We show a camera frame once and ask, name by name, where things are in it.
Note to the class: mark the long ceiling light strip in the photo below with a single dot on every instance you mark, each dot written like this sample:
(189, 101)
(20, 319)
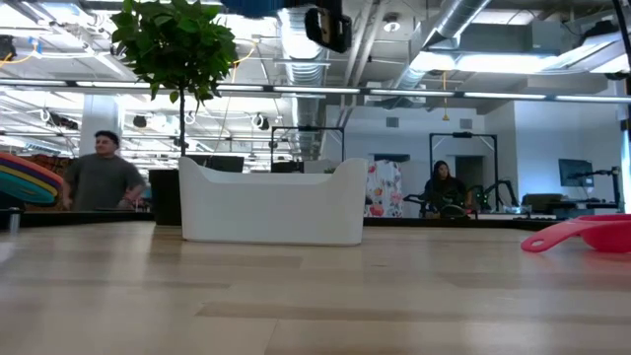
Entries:
(414, 92)

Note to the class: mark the white pillar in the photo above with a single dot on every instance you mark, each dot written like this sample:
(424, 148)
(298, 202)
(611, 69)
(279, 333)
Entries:
(101, 113)

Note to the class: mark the person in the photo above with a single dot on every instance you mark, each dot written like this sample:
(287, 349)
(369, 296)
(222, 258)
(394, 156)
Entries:
(443, 190)
(101, 182)

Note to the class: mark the white floral bag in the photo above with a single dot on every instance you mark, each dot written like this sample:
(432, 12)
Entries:
(384, 187)

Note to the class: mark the black computer monitor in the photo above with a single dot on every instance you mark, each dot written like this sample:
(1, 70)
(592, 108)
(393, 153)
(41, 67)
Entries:
(224, 163)

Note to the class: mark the orange measuring cup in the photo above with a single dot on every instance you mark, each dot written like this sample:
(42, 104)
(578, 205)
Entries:
(29, 163)

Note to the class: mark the teal measuring cup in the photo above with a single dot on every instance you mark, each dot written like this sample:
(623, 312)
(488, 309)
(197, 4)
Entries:
(22, 190)

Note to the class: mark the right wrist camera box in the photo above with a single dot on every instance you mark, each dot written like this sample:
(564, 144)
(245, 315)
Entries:
(329, 29)

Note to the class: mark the grey metal post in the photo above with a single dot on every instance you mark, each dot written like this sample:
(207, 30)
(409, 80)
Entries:
(14, 219)

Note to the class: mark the silver ventilation duct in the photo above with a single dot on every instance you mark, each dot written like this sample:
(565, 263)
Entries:
(291, 39)

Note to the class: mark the black metal frame rig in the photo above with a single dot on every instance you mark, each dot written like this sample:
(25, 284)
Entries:
(463, 134)
(308, 128)

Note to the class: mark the black aluminium table frame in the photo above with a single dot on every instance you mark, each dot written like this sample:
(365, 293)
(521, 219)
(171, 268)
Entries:
(493, 223)

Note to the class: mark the white plastic basket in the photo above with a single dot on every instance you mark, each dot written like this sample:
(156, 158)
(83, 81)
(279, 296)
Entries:
(271, 212)

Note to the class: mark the red measuring cup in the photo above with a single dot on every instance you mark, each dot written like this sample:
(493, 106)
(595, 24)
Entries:
(606, 236)

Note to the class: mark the dark background desk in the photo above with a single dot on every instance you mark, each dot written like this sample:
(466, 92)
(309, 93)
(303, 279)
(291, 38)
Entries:
(542, 201)

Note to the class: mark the background black robot arms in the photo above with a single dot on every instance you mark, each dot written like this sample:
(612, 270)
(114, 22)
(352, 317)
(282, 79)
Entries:
(456, 211)

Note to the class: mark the green plant in black pot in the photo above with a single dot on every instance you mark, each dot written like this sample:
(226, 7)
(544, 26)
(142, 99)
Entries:
(172, 49)

